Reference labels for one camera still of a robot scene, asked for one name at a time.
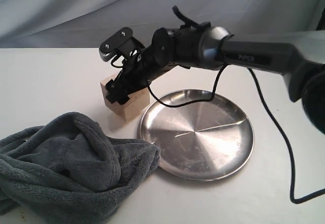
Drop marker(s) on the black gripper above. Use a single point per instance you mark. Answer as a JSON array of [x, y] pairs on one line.
[[135, 74]]

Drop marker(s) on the light wooden cube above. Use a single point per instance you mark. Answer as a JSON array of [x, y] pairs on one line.
[[132, 108]]

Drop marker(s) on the grey fleece towel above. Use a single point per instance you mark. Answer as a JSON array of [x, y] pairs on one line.
[[69, 171]]

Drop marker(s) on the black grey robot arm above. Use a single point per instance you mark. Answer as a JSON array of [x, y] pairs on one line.
[[298, 57]]

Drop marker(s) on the round stainless steel plate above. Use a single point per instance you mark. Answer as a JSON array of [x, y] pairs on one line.
[[202, 141]]

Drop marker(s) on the grey backdrop cloth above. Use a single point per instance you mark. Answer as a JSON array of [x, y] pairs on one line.
[[86, 23]]

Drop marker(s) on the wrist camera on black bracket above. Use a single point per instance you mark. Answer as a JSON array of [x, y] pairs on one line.
[[121, 44]]

